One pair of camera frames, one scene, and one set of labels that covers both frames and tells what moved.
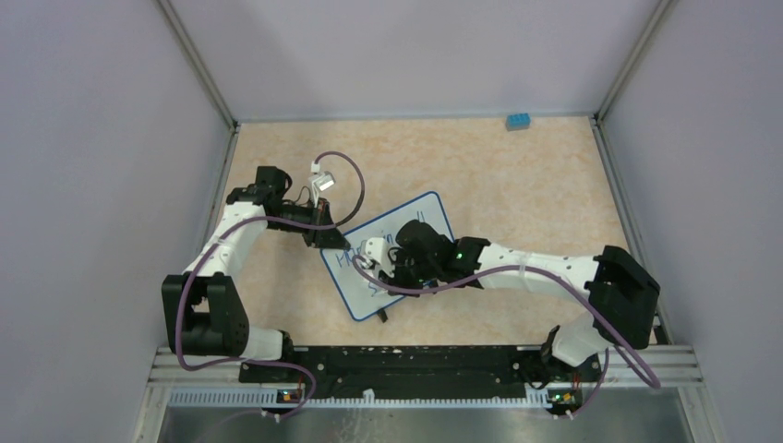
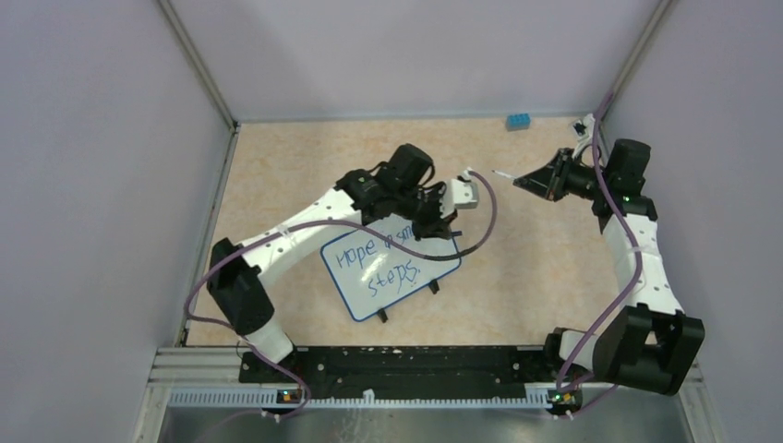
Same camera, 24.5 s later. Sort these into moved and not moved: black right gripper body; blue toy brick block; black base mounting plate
Moved: black right gripper body
Not moved: blue toy brick block; black base mounting plate
